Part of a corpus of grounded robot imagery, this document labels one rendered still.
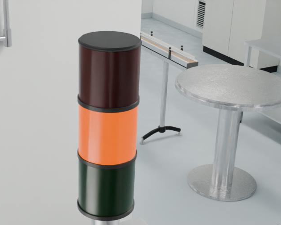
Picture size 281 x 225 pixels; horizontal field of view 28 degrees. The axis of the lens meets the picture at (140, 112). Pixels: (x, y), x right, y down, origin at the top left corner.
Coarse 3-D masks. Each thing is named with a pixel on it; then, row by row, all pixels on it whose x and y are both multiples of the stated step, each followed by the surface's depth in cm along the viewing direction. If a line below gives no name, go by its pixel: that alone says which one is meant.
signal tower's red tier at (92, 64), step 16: (80, 48) 43; (80, 64) 43; (96, 64) 42; (112, 64) 42; (128, 64) 42; (80, 80) 44; (96, 80) 43; (112, 80) 42; (128, 80) 43; (80, 96) 44; (96, 96) 43; (112, 96) 43; (128, 96) 44
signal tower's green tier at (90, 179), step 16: (80, 176) 47; (96, 176) 46; (112, 176) 46; (128, 176) 47; (80, 192) 48; (96, 192) 46; (112, 192) 46; (128, 192) 48; (96, 208) 47; (112, 208) 47; (128, 208) 48
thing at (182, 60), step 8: (152, 32) 551; (144, 40) 545; (152, 40) 534; (160, 40) 534; (144, 48) 544; (152, 48) 532; (160, 48) 524; (168, 48) 513; (176, 48) 513; (160, 56) 522; (168, 56) 509; (176, 56) 503; (184, 56) 494; (192, 56) 494; (176, 64) 502; (184, 64) 492; (192, 64) 492
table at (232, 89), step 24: (192, 72) 466; (216, 72) 469; (240, 72) 472; (264, 72) 474; (192, 96) 422; (216, 96) 419; (240, 96) 421; (264, 96) 423; (216, 144) 468; (216, 168) 474; (216, 192) 466; (240, 192) 468
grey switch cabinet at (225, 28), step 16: (208, 0) 801; (224, 0) 771; (240, 0) 744; (256, 0) 718; (272, 0) 709; (208, 16) 807; (224, 16) 777; (240, 16) 749; (256, 16) 723; (272, 16) 720; (208, 32) 814; (224, 32) 783; (240, 32) 755; (256, 32) 728; (272, 32) 730; (208, 48) 823; (224, 48) 789; (240, 48) 760; (240, 64) 769; (256, 64) 739; (272, 64) 753
